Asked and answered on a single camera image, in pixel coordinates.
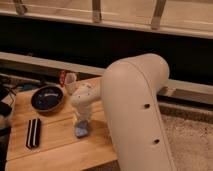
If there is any wooden chair leg middle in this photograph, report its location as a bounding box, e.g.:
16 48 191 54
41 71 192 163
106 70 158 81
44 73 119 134
92 0 101 23

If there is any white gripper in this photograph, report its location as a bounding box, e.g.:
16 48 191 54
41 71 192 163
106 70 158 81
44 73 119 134
73 106 92 124

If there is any wooden chair leg left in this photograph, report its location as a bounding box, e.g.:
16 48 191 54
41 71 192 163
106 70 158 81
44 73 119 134
13 0 27 15

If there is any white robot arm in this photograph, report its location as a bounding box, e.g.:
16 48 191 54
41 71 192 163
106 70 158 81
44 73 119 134
71 53 177 171

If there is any black white striped block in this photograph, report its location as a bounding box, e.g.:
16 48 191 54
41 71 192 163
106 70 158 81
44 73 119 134
26 118 41 149

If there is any wooden chair leg right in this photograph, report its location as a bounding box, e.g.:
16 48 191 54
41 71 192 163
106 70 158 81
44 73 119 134
151 0 166 30

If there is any wooden chair leg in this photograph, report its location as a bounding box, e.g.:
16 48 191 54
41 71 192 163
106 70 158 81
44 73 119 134
13 0 27 15
92 0 101 23
151 0 166 30

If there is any red small object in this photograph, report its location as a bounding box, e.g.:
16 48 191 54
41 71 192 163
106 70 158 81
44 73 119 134
59 70 66 87

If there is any dark round bowl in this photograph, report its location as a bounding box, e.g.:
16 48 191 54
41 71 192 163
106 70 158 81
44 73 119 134
31 86 64 112

